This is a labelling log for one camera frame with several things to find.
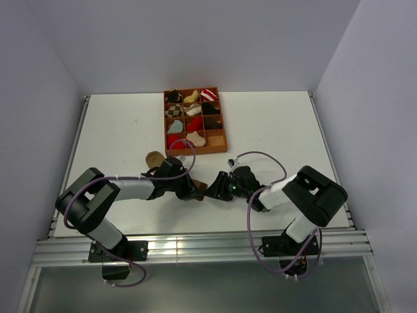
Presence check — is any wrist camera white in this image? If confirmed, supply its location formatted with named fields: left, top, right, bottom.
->
left=176, top=155, right=186, bottom=163
left=227, top=157, right=241, bottom=172

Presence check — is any red sock with white pattern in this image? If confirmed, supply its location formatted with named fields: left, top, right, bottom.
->
left=167, top=134, right=186, bottom=149

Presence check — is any light blue rolled sock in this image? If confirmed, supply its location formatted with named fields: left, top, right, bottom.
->
left=167, top=120, right=184, bottom=134

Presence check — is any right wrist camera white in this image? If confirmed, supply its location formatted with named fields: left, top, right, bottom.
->
left=227, top=157, right=241, bottom=172

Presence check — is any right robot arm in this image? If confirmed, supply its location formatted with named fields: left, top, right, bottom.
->
left=205, top=166, right=348, bottom=254

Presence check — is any aluminium front rail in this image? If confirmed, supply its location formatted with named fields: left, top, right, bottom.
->
left=31, top=230, right=373, bottom=267

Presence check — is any beige maroon striped sock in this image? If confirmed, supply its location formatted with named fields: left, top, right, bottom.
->
left=186, top=131, right=206, bottom=147

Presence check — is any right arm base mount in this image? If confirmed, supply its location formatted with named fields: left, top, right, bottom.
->
left=258, top=235, right=319, bottom=257

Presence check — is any yellow rolled sock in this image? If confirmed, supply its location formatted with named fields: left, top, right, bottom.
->
left=184, top=89, right=199, bottom=103

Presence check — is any dark brown black rolled sock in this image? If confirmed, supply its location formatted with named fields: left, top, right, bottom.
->
left=204, top=117, right=223, bottom=130

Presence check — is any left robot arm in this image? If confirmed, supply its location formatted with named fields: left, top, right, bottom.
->
left=55, top=156, right=204, bottom=260

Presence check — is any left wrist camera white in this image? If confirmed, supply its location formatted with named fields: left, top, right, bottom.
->
left=176, top=155, right=186, bottom=163

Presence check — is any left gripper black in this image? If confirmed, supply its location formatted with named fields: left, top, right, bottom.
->
left=165, top=168, right=202, bottom=200

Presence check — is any red white striped rolled sock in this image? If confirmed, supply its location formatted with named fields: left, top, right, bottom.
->
left=200, top=89, right=218, bottom=102

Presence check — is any beige brown striped rolled sock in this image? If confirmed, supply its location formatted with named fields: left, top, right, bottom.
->
left=184, top=103, right=201, bottom=117

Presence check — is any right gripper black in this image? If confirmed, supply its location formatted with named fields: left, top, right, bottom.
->
left=203, top=170, right=250, bottom=201

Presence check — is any orange wooden compartment tray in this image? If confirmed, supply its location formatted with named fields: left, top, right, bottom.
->
left=164, top=87, right=227, bottom=156

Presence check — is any black box under rail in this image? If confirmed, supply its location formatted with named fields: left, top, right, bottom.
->
left=102, top=265, right=130, bottom=280

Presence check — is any checkered rolled sock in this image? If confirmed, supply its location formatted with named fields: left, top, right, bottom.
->
left=165, top=104, right=184, bottom=118

